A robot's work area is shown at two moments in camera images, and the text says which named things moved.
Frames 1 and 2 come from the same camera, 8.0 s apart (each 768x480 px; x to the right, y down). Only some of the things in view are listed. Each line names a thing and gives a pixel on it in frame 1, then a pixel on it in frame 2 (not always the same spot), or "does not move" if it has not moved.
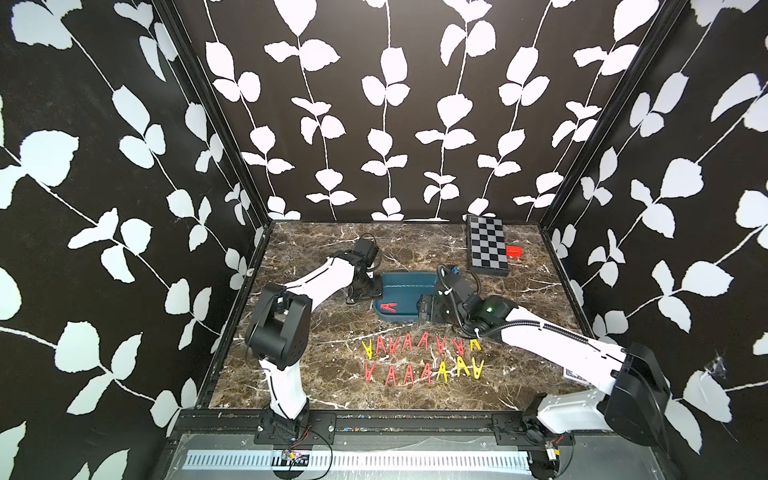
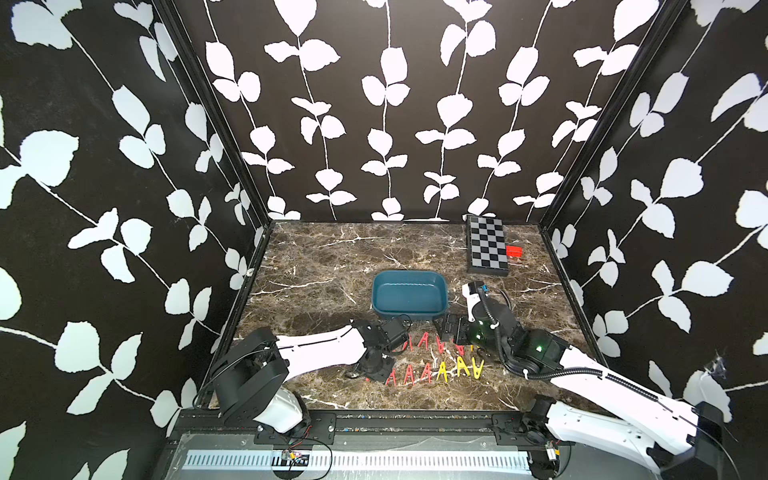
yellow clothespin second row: (476, 370) does not move
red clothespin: (441, 344) does not move
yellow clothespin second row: (442, 371) does not move
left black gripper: (377, 291) -> (382, 376)
